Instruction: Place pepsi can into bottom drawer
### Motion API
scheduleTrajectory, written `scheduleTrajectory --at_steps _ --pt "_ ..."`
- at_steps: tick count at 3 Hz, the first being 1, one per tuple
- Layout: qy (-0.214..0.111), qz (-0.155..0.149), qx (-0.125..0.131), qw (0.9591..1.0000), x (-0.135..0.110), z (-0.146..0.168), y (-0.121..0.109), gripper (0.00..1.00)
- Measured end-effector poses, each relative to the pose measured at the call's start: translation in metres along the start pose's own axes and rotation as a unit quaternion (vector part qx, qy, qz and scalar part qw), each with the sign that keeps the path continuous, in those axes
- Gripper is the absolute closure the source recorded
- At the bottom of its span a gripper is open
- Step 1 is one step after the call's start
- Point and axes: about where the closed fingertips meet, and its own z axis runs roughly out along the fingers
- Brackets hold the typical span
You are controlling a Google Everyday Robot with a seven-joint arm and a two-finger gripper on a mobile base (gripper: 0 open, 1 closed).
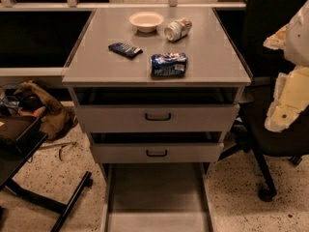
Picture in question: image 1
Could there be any middle grey drawer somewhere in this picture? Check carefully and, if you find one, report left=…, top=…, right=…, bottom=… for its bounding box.
left=91, top=131, right=224, bottom=163

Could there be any black middle drawer handle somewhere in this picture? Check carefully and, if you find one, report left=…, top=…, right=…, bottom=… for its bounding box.
left=146, top=150, right=168, bottom=158

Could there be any black top drawer handle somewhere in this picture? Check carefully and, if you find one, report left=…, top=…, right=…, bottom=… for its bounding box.
left=144, top=113, right=172, bottom=122

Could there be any black office chair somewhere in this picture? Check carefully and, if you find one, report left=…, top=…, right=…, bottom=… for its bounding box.
left=221, top=0, right=309, bottom=202

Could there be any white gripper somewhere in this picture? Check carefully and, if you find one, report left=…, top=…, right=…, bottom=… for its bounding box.
left=263, top=0, right=309, bottom=132

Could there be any top grey drawer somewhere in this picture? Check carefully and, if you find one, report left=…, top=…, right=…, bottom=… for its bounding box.
left=75, top=87, right=239, bottom=132

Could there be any silver soda can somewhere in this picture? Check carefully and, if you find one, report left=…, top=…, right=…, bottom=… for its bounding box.
left=164, top=17, right=192, bottom=42

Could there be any grey drawer cabinet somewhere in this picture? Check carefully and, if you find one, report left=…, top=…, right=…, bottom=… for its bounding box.
left=62, top=6, right=252, bottom=232

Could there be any white bowl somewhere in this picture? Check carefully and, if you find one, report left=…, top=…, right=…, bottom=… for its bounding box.
left=129, top=12, right=164, bottom=33

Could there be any grey drawer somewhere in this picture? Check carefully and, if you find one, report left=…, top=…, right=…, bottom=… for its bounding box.
left=75, top=87, right=239, bottom=132
left=91, top=131, right=224, bottom=163
left=99, top=163, right=214, bottom=232

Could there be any black rolling stand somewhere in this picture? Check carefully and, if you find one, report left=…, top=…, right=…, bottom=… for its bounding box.
left=0, top=115, right=94, bottom=232

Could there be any blue cable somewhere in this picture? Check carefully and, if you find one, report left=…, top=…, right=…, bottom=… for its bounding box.
left=0, top=83, right=22, bottom=112

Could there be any dark blue snack packet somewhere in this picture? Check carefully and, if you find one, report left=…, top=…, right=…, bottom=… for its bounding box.
left=108, top=43, right=143, bottom=59

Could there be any blue pepsi can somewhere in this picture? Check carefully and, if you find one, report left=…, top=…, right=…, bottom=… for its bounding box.
left=151, top=52, right=188, bottom=77

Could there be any black drawer handle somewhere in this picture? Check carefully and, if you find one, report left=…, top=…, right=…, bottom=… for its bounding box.
left=146, top=150, right=168, bottom=158
left=144, top=113, right=172, bottom=122

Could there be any bottom grey drawer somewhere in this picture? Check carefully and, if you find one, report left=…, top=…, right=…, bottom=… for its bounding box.
left=99, top=163, right=214, bottom=232

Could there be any brown cloth bag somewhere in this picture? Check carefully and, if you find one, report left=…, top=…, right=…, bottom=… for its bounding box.
left=14, top=81, right=76, bottom=140

